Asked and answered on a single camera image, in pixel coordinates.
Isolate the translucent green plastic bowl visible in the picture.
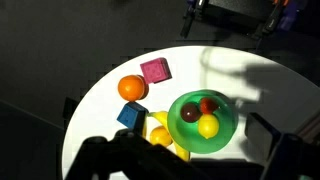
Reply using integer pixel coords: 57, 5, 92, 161
167, 89, 238, 155

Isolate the black clamp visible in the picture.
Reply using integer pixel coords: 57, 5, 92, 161
179, 0, 208, 38
252, 0, 290, 40

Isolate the yellow toy lemon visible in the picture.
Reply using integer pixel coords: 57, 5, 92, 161
197, 113, 221, 140

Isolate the red toy ball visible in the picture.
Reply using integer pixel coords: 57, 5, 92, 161
199, 97, 220, 115

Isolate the black stand base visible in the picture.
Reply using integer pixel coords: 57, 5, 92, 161
206, 0, 278, 22

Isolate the yellow toy banana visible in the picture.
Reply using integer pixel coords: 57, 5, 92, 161
148, 110, 191, 162

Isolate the dark purple toy ball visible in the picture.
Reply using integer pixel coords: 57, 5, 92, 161
180, 102, 202, 124

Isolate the pink toy block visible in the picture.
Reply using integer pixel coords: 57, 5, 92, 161
139, 57, 173, 85

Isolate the orange toy fruit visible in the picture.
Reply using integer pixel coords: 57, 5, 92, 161
117, 74, 150, 102

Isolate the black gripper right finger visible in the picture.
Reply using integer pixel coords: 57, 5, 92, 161
244, 112, 282, 158

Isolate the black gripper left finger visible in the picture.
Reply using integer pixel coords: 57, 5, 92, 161
134, 110, 148, 138

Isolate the small blue toy block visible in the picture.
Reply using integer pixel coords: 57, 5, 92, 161
116, 101, 149, 130

